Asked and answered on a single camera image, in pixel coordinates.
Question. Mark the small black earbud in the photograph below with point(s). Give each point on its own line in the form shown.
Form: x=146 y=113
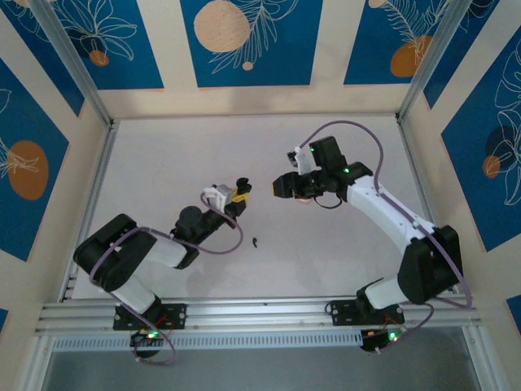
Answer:
x=255 y=242

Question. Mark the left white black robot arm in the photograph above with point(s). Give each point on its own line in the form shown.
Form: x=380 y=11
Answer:
x=167 y=252

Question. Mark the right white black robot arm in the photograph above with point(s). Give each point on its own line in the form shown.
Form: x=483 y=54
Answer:
x=386 y=207

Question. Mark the circuit board with green LED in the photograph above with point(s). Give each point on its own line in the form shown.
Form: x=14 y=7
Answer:
x=151 y=335

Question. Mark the right controller board green light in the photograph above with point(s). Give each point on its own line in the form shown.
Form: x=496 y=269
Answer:
x=390 y=336

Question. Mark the aluminium side rail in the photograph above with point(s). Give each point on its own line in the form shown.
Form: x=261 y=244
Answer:
x=98 y=183
x=425 y=191

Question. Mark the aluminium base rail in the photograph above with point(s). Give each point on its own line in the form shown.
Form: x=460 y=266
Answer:
x=260 y=313

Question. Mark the aluminium frame post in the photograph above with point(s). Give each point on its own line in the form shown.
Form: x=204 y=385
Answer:
x=74 y=61
x=433 y=61

